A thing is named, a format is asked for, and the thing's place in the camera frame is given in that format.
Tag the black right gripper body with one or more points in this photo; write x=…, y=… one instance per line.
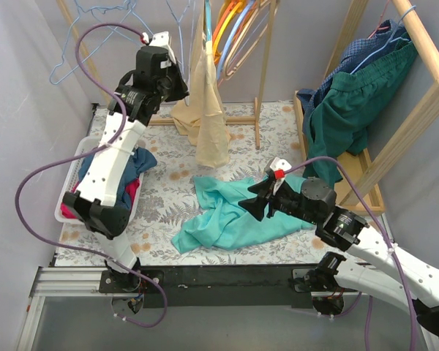
x=271, y=199

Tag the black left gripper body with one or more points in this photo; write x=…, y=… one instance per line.
x=176, y=86

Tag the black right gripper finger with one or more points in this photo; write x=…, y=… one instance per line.
x=258, y=207
x=264, y=189

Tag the teal green shirt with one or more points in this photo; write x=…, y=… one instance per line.
x=226, y=225

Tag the beige plastic hanger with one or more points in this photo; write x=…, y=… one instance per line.
x=247, y=31

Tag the light blue wire hanger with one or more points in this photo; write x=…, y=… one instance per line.
x=184, y=14
x=72, y=34
x=125, y=12

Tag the navy blue t shirt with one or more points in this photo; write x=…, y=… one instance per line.
x=141, y=161

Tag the magenta t shirt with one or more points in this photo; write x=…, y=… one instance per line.
x=128, y=198

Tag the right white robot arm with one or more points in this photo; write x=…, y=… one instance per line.
x=364, y=262

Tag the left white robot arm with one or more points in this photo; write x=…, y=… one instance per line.
x=155, y=79

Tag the beige garment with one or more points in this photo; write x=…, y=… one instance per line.
x=202, y=118

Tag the floral table cloth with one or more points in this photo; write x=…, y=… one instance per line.
x=168, y=199

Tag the dark green shorts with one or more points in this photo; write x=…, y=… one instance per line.
x=338, y=124

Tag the orange plastic hangers bunch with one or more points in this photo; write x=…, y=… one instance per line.
x=226, y=19

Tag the white plastic laundry basket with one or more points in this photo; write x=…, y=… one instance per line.
x=71, y=181

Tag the blue checkered shorts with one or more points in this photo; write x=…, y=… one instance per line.
x=356, y=56

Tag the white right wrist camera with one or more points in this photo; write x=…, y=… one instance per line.
x=278, y=167

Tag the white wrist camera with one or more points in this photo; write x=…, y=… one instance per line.
x=160, y=40
x=278, y=167

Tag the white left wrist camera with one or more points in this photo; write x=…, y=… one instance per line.
x=160, y=40

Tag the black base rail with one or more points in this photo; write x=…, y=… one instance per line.
x=232, y=285

